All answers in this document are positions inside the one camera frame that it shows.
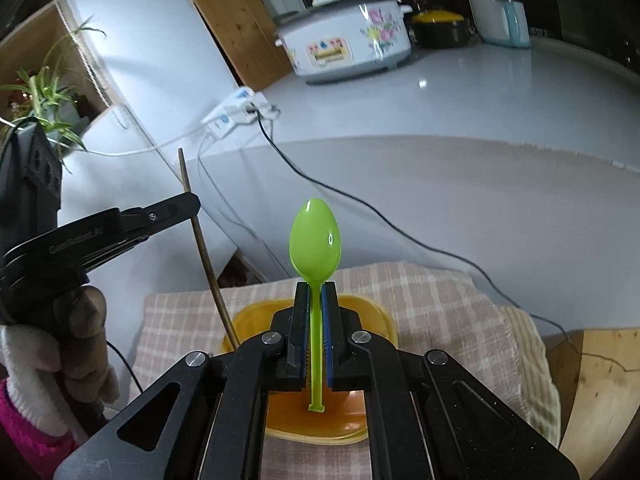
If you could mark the wooden chopstick red end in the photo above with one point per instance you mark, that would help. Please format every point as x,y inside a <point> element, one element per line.
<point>211,279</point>

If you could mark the black camera box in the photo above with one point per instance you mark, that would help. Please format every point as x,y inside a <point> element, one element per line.
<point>31,180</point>

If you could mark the black yellow pot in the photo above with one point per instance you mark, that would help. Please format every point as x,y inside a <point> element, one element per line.
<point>440,29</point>

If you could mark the green potted plant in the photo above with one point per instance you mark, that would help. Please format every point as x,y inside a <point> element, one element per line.
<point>47,95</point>

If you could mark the green plastic spoon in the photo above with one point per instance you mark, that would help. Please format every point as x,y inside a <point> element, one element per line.
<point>315,252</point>

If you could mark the wooden cabinet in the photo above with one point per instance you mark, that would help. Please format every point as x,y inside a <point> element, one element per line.
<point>246,34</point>

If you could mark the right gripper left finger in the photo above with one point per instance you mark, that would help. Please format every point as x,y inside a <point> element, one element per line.
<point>293,324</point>

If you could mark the white blue kettle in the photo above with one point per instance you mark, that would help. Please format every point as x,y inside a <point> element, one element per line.
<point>501,23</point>

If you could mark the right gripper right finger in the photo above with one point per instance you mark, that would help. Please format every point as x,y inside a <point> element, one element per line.
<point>346,368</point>

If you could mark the pink plaid cloth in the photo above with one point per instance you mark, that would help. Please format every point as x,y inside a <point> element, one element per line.
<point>431,308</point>

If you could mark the white power strip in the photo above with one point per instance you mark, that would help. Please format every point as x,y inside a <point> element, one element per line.
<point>241,108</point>

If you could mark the floral white rice cooker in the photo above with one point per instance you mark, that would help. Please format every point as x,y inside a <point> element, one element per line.
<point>340,39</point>

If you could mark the left gloved hand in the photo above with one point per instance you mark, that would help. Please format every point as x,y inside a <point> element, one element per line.
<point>46,374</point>

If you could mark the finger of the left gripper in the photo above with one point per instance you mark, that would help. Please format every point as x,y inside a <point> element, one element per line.
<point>160,216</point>

